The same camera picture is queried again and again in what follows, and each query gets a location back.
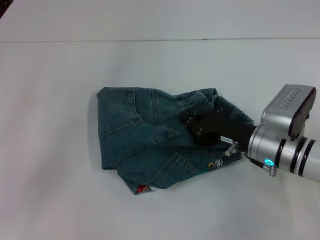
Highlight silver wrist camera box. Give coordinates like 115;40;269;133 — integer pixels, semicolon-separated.
260;84;318;141

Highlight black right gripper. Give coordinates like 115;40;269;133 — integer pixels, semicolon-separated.
179;108;258;153

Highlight black arm cable with plug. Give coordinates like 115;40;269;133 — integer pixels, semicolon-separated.
243;153;278;178

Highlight metal gripper connector plug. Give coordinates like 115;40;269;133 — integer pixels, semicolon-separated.
224;140;240;158

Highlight blue denim shorts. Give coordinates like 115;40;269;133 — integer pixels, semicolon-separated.
96;86;256;197

